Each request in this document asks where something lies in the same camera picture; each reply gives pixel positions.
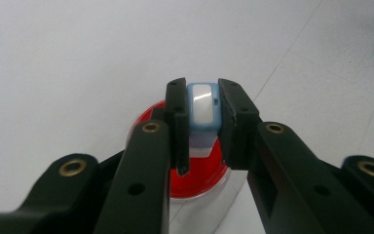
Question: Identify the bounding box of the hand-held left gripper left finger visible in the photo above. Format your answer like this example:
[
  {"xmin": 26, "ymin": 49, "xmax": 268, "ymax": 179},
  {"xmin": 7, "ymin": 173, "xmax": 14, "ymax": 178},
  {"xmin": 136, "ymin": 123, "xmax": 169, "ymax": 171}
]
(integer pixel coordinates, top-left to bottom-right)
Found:
[{"xmin": 93, "ymin": 77, "xmax": 191, "ymax": 234}]

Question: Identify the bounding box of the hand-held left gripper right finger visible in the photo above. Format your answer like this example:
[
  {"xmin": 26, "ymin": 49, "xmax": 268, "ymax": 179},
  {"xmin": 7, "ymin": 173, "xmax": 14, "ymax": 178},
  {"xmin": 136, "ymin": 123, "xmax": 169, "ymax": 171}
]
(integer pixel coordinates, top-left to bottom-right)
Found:
[{"xmin": 218, "ymin": 78, "xmax": 374, "ymax": 234}]

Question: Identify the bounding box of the round red ink pad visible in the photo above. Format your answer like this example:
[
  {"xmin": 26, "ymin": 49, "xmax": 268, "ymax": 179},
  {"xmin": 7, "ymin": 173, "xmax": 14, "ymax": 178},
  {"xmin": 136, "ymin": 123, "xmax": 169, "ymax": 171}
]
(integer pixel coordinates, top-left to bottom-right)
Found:
[{"xmin": 126, "ymin": 99, "xmax": 232, "ymax": 200}]

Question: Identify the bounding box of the small blue and white stamp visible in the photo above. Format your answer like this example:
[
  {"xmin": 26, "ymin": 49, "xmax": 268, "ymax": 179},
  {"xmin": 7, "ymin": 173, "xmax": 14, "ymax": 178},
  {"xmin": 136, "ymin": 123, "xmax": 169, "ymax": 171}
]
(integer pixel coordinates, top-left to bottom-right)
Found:
[{"xmin": 186, "ymin": 81, "xmax": 223, "ymax": 159}]

